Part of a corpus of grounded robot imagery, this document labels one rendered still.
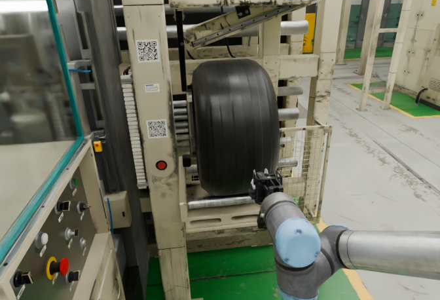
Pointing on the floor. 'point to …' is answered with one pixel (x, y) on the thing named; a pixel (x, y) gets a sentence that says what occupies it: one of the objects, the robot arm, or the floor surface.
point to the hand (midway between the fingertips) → (257, 180)
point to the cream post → (178, 230)
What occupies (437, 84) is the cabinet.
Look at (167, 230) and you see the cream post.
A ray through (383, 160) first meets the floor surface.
